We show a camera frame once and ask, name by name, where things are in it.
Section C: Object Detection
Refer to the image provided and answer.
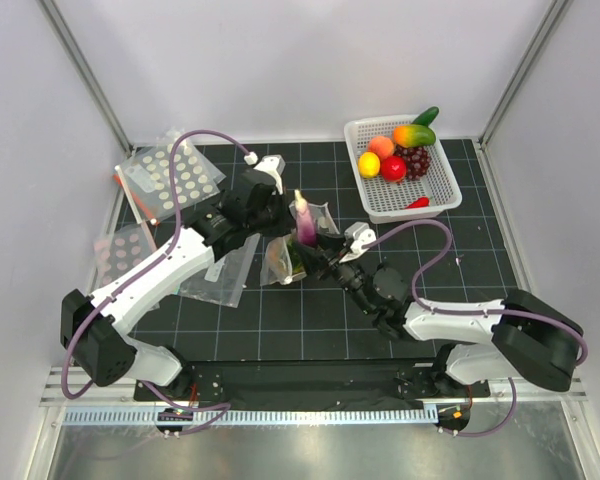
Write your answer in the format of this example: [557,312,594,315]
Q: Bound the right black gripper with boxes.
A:
[292,230,376,315]

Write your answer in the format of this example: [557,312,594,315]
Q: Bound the toy purple eggplant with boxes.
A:
[294,189,317,247]

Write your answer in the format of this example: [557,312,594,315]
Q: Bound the toy pineapple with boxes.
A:
[266,238,307,284]

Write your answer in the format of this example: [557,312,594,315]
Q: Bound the clear white-dotted zip bag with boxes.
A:
[259,202,339,286]

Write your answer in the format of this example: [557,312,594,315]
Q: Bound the white plastic basket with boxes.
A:
[344,114,462,224]

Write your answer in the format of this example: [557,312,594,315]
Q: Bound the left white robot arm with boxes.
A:
[61,157,293,400]

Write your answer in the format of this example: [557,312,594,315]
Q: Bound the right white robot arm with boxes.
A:
[294,235,584,396]

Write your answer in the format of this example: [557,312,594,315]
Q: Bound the clear blue-zipper zip bag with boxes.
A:
[178,234,260,308]

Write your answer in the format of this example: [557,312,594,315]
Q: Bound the orange-zipper zip bag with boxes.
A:
[115,165,157,252]

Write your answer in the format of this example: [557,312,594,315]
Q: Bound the white-dotted zip bag stack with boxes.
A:
[119,129,226,224]

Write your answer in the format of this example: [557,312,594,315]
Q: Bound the pink-dotted zip bag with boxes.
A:
[93,224,156,289]

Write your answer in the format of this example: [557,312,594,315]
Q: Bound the black grid mat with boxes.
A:
[132,139,517,361]

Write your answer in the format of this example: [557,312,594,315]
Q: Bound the toy yellow lemon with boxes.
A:
[357,152,381,179]

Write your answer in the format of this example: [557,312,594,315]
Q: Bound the toy red chili pepper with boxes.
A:
[406,197,430,209]

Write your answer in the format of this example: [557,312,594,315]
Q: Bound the toy red apple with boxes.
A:
[380,155,408,183]

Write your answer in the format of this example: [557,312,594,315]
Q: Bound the toy peach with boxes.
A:
[367,136,395,161]

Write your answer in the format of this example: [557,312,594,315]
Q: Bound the toy purple grapes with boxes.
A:
[395,145,431,180]

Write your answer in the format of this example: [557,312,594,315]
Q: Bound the toy mango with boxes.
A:
[392,124,437,148]

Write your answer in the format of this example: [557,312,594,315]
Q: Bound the toy green cucumber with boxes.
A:
[412,106,440,127]

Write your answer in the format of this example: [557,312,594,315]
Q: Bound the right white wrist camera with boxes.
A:
[339,222,377,263]

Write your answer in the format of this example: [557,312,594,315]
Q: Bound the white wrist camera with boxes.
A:
[339,222,377,263]
[254,155,285,194]

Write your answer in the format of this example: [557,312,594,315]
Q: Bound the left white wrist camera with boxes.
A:
[254,155,285,194]

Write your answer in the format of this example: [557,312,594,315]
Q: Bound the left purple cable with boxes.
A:
[59,129,257,434]

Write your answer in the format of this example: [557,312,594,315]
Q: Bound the purple cable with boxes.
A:
[59,129,257,434]
[367,218,590,439]

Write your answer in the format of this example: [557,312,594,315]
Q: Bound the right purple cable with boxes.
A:
[367,218,590,439]

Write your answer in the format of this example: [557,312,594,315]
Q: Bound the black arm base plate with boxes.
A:
[134,357,491,405]

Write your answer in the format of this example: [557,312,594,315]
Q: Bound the slotted white cable duct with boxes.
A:
[62,405,438,427]

